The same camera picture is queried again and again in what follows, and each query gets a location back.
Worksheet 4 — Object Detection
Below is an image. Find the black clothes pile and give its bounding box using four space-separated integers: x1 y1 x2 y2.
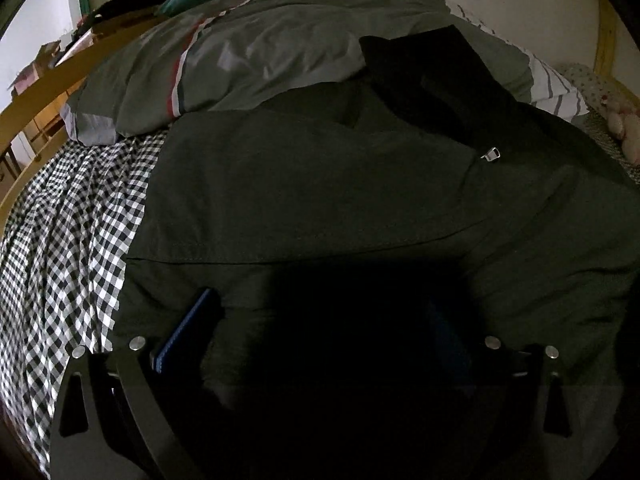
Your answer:
75 0 181 36

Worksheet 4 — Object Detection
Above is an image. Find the dark green jacket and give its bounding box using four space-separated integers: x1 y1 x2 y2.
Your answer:
112 24 640 480

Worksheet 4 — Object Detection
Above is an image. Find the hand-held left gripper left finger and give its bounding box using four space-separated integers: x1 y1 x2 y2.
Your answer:
51 287 224 480

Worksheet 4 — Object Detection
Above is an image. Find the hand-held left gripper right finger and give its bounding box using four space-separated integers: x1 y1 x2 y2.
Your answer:
424 300 587 480

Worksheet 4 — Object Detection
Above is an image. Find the white grey striped pillow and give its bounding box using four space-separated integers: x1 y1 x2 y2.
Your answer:
446 4 591 121

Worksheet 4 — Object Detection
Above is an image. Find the wooden bed frame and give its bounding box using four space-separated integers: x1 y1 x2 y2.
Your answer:
0 12 168 211

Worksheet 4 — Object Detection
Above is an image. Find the pink plush toy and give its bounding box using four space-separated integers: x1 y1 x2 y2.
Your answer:
602 94 640 163

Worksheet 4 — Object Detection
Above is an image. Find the cardboard box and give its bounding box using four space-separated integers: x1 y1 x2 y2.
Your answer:
10 40 68 93

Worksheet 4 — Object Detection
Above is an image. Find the floral pillow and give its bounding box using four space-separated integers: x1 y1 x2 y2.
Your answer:
555 62 615 111

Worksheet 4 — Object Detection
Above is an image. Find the grey quilt with red stripe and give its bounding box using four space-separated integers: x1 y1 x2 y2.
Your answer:
64 0 533 145

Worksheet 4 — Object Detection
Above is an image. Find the black white checkered bed sheet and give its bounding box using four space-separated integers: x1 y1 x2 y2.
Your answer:
0 130 173 480

